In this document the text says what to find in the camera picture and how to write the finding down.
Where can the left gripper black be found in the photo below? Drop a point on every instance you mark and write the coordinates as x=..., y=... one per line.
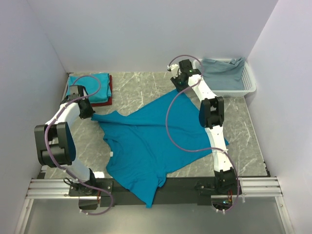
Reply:
x=90, y=111

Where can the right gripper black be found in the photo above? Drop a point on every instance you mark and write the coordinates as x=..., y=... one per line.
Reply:
x=174, y=80

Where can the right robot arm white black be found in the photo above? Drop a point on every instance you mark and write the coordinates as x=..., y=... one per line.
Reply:
x=211, y=118

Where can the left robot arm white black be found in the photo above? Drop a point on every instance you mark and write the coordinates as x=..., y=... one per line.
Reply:
x=54, y=142

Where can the folded red t shirt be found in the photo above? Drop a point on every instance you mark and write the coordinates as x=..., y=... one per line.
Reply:
x=107, y=101

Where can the folded light teal t shirt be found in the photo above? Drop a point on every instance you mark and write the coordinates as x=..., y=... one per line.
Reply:
x=102, y=87

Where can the grey blue t shirt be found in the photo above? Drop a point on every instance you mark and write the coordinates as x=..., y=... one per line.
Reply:
x=223, y=75

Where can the white plastic basket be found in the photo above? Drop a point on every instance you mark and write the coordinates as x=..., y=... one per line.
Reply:
x=247, y=78

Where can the black base beam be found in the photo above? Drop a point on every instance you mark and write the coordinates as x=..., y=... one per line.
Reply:
x=153, y=190

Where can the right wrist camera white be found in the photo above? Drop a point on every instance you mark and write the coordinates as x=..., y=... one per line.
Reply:
x=173, y=69

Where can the aluminium rail frame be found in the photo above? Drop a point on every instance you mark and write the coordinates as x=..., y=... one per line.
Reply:
x=260, y=210

